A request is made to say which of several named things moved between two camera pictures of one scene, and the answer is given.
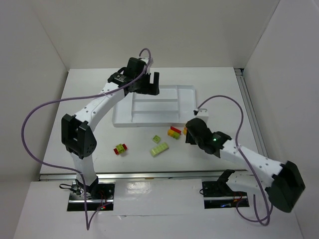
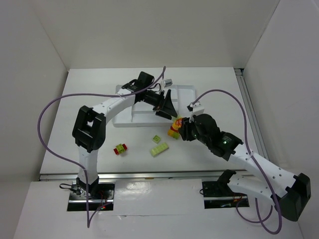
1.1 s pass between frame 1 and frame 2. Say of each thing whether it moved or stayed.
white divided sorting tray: stayed
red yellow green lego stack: stayed
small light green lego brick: stayed
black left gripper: moved
